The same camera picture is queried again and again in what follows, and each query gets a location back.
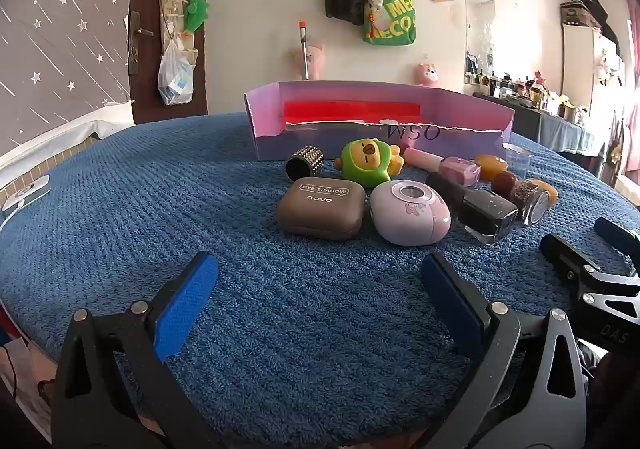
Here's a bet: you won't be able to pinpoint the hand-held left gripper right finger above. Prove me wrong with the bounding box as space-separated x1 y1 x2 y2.
421 251 590 449

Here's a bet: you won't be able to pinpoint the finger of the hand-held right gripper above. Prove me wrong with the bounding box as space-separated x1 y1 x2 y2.
540 234 640 302
595 218 640 275

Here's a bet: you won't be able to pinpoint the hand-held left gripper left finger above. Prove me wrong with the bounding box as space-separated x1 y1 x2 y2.
51 250 221 449

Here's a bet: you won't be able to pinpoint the orange round stone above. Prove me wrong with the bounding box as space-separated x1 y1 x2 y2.
537 178 558 206

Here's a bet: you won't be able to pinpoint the glitter nail polish bottle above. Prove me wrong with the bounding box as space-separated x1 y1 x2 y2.
491 171 551 226

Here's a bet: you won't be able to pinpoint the black nail polish bottle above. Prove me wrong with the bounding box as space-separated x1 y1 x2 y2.
425 172 519 245

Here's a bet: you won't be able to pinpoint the pink round device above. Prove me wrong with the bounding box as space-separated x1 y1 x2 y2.
369 180 452 247

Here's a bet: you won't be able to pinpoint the small clear plastic cup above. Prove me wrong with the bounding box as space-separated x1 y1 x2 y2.
501 142 532 180

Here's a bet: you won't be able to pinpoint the amber oval stone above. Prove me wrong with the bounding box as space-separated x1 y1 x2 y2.
474 154 509 181

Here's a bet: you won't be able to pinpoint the pink nail polish bottle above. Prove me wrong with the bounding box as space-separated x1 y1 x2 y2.
403 147 482 187

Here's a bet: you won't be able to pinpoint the brown eyeshadow case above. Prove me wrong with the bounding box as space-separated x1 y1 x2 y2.
275 176 365 241

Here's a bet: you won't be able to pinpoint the green capybara toy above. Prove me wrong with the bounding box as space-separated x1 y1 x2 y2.
334 139 405 189

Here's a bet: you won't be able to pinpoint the studded metal cylinder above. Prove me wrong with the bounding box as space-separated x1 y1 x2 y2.
285 146 327 180

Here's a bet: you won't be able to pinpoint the pink cardboard tray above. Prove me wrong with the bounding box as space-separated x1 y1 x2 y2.
244 80 516 161

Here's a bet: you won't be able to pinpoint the blue table cloth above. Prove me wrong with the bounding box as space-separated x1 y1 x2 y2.
537 110 606 164

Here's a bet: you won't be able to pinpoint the blue blanket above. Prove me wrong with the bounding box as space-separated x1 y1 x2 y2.
0 112 640 447

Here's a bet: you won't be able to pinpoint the dark dresser table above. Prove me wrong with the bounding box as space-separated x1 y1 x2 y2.
472 92 606 165

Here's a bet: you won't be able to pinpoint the group of bottles on dresser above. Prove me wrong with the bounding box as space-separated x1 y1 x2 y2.
465 54 591 125

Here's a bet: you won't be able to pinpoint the printed cloth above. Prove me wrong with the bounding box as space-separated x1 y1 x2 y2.
0 324 53 442

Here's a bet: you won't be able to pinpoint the white wardrobe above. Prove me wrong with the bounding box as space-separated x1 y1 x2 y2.
562 24 626 110

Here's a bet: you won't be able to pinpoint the pink curtain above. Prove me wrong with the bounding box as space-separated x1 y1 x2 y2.
622 0 640 90

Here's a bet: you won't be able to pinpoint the white charger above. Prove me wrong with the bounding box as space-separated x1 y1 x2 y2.
0 175 51 210

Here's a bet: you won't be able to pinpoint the bright pink plush toy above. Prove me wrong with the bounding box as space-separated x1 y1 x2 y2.
414 62 441 89

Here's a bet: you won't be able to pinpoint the bags on wardrobe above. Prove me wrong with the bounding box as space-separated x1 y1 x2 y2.
560 0 621 45

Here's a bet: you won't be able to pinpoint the white plastic bag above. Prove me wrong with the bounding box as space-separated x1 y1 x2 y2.
158 38 196 106

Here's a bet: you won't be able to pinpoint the pale pink plush toy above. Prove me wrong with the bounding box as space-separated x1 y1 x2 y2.
292 43 326 80

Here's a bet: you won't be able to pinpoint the mop pole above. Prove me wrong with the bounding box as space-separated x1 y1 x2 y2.
298 20 311 81

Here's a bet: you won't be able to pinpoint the green tote bag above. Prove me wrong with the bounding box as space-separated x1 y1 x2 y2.
362 0 418 47

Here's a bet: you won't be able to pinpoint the green plush toy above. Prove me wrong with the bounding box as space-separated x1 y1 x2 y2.
182 0 211 33

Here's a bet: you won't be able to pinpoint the wall mirror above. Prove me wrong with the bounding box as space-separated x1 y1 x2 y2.
462 0 496 85

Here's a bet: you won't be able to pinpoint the metal door handle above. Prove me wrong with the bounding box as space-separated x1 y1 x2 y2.
127 10 155 76

